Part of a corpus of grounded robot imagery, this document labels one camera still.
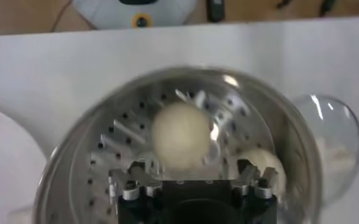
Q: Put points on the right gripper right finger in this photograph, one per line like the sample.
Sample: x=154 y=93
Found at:
x=249 y=179

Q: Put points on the white round plate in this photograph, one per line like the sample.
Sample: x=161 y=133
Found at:
x=8 y=170

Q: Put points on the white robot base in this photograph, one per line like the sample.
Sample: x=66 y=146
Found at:
x=106 y=12

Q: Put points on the stainless steel steamer pot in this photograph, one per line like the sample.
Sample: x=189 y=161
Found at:
x=121 y=146

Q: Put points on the white steamed baozi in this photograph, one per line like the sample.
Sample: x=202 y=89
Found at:
x=266 y=159
x=180 y=135

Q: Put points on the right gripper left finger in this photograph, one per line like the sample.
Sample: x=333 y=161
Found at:
x=142 y=179

